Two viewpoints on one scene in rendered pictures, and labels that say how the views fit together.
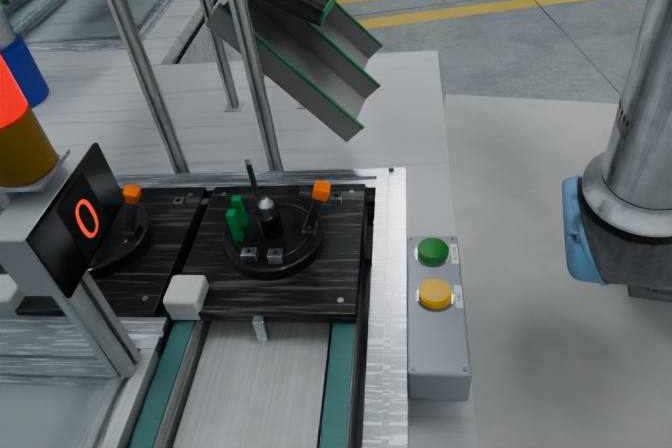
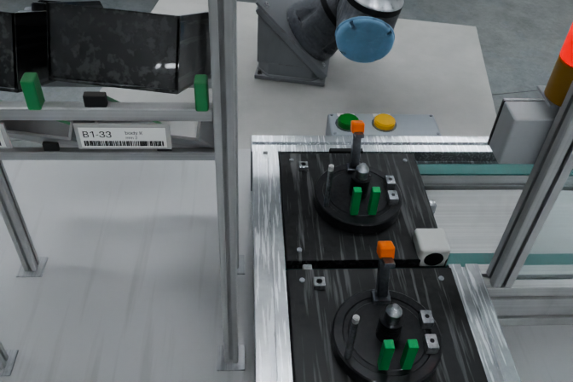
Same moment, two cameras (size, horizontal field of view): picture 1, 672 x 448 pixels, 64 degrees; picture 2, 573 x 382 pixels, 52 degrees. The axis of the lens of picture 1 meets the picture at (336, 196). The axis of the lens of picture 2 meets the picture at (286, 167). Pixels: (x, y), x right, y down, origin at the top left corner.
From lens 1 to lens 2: 109 cm
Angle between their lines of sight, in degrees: 73
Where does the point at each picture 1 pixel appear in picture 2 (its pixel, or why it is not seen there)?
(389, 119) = (99, 187)
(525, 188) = not seen: hidden behind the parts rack
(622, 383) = (382, 98)
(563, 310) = (338, 110)
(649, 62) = not seen: outside the picture
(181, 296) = (442, 237)
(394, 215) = (311, 141)
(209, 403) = (484, 246)
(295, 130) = (95, 272)
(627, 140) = not seen: outside the picture
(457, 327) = (404, 117)
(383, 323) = (412, 145)
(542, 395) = not seen: hidden behind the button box
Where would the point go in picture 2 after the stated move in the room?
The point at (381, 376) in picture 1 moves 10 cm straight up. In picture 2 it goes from (448, 145) to (462, 101)
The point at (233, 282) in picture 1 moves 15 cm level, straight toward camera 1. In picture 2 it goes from (406, 220) to (475, 188)
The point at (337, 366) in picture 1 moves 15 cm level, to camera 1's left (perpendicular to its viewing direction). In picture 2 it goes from (444, 170) to (483, 231)
